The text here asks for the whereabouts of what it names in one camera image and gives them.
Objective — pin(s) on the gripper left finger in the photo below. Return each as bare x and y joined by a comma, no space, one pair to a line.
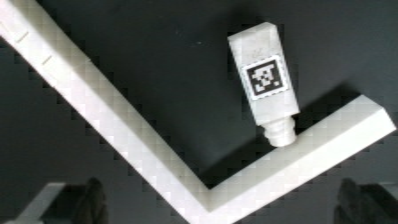
66,204

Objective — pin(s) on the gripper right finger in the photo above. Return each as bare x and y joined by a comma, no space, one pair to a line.
366,203

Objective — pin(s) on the white leg near fence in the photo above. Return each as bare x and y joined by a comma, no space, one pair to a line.
263,72

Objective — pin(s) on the white L-shaped obstacle fence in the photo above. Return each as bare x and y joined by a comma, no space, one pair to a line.
217,205

